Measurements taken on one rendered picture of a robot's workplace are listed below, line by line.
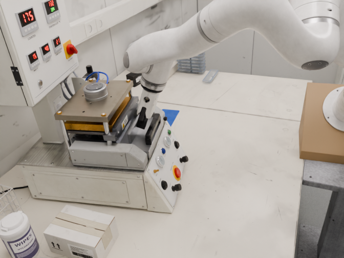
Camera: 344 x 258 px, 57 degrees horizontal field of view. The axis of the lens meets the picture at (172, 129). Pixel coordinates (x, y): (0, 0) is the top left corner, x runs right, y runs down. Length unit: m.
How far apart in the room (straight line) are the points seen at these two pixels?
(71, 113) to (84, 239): 0.38
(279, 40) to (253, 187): 0.66
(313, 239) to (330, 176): 0.80
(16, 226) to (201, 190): 0.63
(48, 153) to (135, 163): 0.35
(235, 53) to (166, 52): 2.73
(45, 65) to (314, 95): 1.04
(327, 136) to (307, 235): 0.85
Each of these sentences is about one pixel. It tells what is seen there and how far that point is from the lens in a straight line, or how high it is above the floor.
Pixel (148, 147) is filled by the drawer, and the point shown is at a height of 0.97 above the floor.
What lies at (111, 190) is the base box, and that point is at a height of 0.84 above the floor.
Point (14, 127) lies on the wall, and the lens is 1.55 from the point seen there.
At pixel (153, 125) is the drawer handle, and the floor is 1.01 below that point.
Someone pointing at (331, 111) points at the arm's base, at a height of 0.92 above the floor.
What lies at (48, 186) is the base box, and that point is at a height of 0.83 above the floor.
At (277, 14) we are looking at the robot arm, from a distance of 0.71.
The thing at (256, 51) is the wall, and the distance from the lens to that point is 3.52.
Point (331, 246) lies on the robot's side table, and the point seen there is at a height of 0.19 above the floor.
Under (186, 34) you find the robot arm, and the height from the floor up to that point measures 1.36.
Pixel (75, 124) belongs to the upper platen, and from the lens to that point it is 1.10.
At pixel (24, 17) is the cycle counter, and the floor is 1.40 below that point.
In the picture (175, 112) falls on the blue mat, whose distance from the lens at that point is 1.69.
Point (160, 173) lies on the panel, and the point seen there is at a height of 0.86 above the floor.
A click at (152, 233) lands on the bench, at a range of 1.09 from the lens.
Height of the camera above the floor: 1.59
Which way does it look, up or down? 33 degrees down
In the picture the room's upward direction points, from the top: 4 degrees counter-clockwise
